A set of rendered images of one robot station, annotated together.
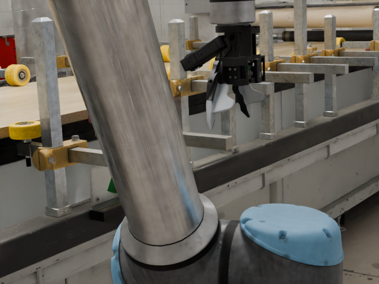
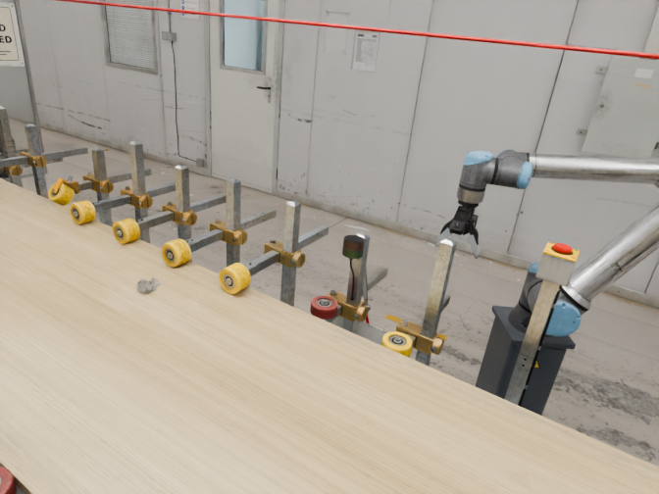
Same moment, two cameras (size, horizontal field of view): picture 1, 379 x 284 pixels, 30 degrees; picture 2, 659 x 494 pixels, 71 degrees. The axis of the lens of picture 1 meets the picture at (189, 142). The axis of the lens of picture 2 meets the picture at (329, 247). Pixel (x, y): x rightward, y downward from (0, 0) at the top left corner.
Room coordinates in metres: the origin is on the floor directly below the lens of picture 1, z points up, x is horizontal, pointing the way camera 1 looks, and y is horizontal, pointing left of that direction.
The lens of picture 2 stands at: (2.07, 1.39, 1.63)
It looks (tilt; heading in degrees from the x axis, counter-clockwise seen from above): 25 degrees down; 263
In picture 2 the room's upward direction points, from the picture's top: 6 degrees clockwise
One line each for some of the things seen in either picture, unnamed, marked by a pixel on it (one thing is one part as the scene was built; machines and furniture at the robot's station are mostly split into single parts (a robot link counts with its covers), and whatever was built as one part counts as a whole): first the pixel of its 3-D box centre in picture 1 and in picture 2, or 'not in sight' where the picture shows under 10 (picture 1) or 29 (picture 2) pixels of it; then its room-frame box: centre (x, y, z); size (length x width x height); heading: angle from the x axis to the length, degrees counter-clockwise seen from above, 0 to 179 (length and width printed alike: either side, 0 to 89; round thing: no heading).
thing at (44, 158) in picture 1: (60, 154); (419, 337); (1.65, 0.31, 0.84); 0.13 x 0.06 x 0.05; 143
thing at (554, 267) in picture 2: not in sight; (556, 265); (1.42, 0.48, 1.18); 0.07 x 0.07 x 0.08; 53
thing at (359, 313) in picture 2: not in sight; (345, 307); (1.85, 0.16, 0.85); 0.13 x 0.06 x 0.05; 143
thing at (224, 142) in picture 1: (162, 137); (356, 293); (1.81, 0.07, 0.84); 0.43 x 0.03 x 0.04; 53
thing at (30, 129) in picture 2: (378, 61); (38, 174); (3.23, -0.88, 0.87); 0.03 x 0.03 x 0.48; 53
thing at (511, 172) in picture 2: not in sight; (511, 172); (1.31, -0.07, 1.25); 0.12 x 0.12 x 0.09; 72
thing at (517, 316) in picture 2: not in sight; (534, 314); (1.00, -0.15, 0.65); 0.19 x 0.19 x 0.10
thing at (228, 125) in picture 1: (227, 87); (232, 243); (2.23, -0.13, 0.91); 0.03 x 0.03 x 0.48; 53
